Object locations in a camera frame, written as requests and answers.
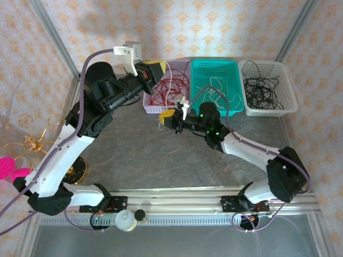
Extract thin white cable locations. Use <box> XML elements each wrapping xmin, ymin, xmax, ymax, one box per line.
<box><xmin>158</xmin><ymin>61</ymin><xmax>174</xmax><ymax>132</ymax></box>
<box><xmin>195</xmin><ymin>85</ymin><xmax>242</xmax><ymax>110</ymax></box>
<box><xmin>210</xmin><ymin>76</ymin><xmax>229</xmax><ymax>97</ymax></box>

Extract lavender plastic basket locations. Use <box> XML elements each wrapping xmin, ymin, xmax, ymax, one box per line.
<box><xmin>143</xmin><ymin>59</ymin><xmax>192</xmax><ymax>115</ymax></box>

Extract teal plastic basket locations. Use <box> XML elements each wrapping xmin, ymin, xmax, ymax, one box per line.
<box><xmin>189</xmin><ymin>58</ymin><xmax>245</xmax><ymax>117</ymax></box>

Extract white plastic basket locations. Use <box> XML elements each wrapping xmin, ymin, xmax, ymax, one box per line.
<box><xmin>237</xmin><ymin>60</ymin><xmax>299</xmax><ymax>117</ymax></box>

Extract black round cap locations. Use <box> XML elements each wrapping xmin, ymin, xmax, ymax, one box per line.
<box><xmin>133</xmin><ymin>209</ymin><xmax>147</xmax><ymax>222</ymax></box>

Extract white round cap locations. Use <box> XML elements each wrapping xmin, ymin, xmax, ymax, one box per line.
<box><xmin>115</xmin><ymin>209</ymin><xmax>137</xmax><ymax>232</ymax></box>

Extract pink fluffy ball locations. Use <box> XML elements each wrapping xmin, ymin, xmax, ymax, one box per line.
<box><xmin>10</xmin><ymin>168</ymin><xmax>33</xmax><ymax>186</ymax></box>
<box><xmin>0</xmin><ymin>157</ymin><xmax>16</xmax><ymax>180</ymax></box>

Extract red cable pile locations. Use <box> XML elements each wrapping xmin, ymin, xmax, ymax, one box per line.
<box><xmin>148</xmin><ymin>68</ymin><xmax>191</xmax><ymax>107</ymax></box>

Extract black cable pile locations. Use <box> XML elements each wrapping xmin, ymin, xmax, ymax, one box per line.
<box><xmin>242</xmin><ymin>74</ymin><xmax>284</xmax><ymax>110</ymax></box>

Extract aluminium frame post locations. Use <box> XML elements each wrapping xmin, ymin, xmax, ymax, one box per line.
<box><xmin>275</xmin><ymin>0</ymin><xmax>319</xmax><ymax>64</ymax></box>
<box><xmin>28</xmin><ymin>0</ymin><xmax>83</xmax><ymax>81</ymax></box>

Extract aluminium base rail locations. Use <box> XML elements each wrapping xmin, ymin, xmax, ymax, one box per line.
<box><xmin>107</xmin><ymin>184</ymin><xmax>321</xmax><ymax>215</ymax></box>

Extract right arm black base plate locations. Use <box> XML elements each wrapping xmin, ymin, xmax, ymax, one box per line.
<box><xmin>221</xmin><ymin>195</ymin><xmax>272</xmax><ymax>216</ymax></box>

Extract gold wire stand black base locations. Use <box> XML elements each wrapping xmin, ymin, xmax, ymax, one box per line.
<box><xmin>0</xmin><ymin>114</ymin><xmax>88</xmax><ymax>186</ymax></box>

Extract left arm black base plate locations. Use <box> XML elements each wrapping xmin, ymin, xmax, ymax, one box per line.
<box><xmin>92</xmin><ymin>195</ymin><xmax>129</xmax><ymax>215</ymax></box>

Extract grey slotted cable duct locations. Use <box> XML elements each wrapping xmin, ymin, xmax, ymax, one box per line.
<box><xmin>40</xmin><ymin>215</ymin><xmax>271</xmax><ymax>226</ymax></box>

